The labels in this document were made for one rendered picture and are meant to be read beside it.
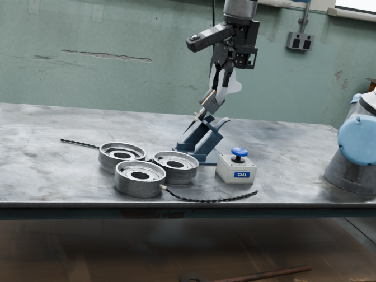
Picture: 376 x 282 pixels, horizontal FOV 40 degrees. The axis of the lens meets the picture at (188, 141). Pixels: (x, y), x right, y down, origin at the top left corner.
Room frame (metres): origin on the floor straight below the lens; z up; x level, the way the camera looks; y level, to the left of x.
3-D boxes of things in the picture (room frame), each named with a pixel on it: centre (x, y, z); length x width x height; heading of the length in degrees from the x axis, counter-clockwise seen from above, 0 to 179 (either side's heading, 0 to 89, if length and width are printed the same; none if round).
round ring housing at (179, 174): (1.08, 0.02, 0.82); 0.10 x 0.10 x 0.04
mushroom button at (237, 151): (1.14, -0.12, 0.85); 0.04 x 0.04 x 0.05
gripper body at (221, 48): (1.25, -0.07, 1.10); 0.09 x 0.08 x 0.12; 115
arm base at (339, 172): (1.26, -0.44, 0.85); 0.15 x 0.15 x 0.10
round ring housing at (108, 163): (1.08, 0.14, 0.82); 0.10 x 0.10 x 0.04
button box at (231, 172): (1.14, -0.13, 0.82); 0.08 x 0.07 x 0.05; 112
